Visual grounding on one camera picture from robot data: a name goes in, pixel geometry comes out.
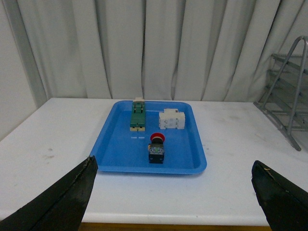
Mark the white circuit breaker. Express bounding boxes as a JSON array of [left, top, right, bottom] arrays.
[[159, 108, 186, 129]]

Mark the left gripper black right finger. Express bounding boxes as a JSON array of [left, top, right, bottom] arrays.
[[252, 160, 308, 231]]

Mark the red emergency stop button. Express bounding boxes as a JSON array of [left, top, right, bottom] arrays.
[[148, 132, 165, 164]]

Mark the green terminal block module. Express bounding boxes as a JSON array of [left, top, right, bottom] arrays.
[[130, 97, 146, 131]]

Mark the white pleated curtain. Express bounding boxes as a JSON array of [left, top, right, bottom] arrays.
[[0, 0, 308, 107]]

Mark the silver mesh rack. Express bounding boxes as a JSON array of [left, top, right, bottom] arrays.
[[254, 36, 308, 151]]

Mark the blue plastic tray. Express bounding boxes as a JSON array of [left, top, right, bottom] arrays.
[[90, 101, 207, 175]]

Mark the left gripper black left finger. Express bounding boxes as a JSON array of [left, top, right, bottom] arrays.
[[0, 156, 98, 231]]

